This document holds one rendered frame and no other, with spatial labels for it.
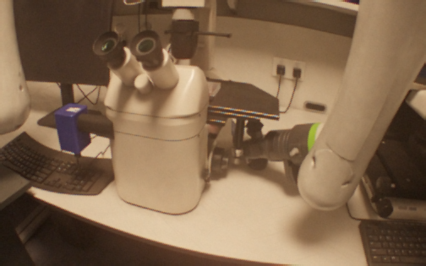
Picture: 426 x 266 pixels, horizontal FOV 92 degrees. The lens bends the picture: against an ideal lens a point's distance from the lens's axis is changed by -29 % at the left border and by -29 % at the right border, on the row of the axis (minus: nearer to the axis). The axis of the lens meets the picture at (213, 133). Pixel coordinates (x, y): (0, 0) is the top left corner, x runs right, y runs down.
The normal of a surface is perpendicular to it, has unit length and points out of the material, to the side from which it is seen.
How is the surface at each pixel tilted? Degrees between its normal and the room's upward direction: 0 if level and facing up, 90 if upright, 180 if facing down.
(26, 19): 86
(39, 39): 86
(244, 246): 0
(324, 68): 90
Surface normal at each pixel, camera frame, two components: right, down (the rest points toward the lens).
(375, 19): -0.92, 0.27
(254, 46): -0.21, 0.42
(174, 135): 0.18, 0.44
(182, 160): 0.43, 0.44
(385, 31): -0.78, 0.43
